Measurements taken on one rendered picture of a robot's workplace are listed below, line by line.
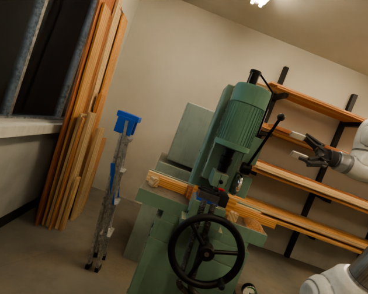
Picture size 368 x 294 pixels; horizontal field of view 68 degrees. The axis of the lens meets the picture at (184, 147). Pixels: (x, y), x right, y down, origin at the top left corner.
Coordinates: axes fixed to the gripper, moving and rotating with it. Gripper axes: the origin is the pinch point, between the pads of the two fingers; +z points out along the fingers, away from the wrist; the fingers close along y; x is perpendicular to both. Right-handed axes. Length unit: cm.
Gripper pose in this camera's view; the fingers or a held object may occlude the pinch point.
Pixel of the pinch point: (292, 143)
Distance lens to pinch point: 133.0
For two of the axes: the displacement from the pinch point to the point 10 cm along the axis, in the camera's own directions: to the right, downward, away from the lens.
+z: -9.3, -3.6, -0.1
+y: 2.5, -6.6, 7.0
